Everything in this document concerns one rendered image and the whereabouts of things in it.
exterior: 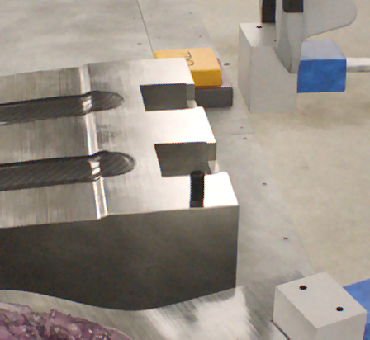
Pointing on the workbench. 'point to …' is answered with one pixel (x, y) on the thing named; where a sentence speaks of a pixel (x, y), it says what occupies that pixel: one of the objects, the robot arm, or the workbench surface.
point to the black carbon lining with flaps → (109, 161)
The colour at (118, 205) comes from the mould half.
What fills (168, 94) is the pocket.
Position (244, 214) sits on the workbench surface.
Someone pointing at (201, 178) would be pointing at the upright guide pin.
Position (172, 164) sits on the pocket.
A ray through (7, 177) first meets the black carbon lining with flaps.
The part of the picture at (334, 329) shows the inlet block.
